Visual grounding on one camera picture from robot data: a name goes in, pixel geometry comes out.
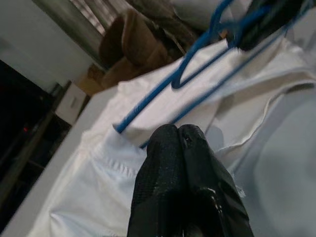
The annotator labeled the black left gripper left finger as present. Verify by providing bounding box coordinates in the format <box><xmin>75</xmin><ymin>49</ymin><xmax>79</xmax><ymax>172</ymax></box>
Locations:
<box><xmin>126</xmin><ymin>123</ymin><xmax>198</xmax><ymax>237</ymax></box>

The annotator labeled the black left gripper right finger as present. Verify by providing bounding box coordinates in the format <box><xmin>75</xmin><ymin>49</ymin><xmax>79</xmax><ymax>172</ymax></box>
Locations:
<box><xmin>178</xmin><ymin>124</ymin><xmax>254</xmax><ymax>237</ymax></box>

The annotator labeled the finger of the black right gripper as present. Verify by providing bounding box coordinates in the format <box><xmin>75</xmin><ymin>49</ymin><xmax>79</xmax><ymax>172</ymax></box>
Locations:
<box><xmin>236</xmin><ymin>0</ymin><xmax>306</xmax><ymax>52</ymax></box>

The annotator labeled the white printed T-shirt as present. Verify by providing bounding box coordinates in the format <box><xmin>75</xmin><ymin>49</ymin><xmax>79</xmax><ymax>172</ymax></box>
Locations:
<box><xmin>24</xmin><ymin>32</ymin><xmax>316</xmax><ymax>237</ymax></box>

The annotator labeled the blue wire clothes hanger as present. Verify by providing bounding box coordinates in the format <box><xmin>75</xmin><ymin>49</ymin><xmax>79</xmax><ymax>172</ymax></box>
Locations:
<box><xmin>112</xmin><ymin>0</ymin><xmax>306</xmax><ymax>149</ymax></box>

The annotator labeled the brown plaid armchair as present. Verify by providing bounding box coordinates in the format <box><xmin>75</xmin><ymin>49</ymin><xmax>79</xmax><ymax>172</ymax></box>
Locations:
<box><xmin>138</xmin><ymin>0</ymin><xmax>200</xmax><ymax>56</ymax></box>

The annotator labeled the small white drawer front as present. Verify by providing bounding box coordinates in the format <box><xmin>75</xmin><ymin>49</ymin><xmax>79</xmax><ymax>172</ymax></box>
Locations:
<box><xmin>54</xmin><ymin>82</ymin><xmax>87</xmax><ymax>124</ymax></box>

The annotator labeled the brown cardboard box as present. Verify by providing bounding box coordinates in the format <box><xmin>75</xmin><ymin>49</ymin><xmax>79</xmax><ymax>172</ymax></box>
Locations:
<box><xmin>75</xmin><ymin>63</ymin><xmax>111</xmax><ymax>96</ymax></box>

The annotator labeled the brown bean bag seat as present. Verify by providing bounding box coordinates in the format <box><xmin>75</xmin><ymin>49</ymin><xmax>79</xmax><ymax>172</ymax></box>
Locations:
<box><xmin>98</xmin><ymin>9</ymin><xmax>178</xmax><ymax>89</ymax></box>

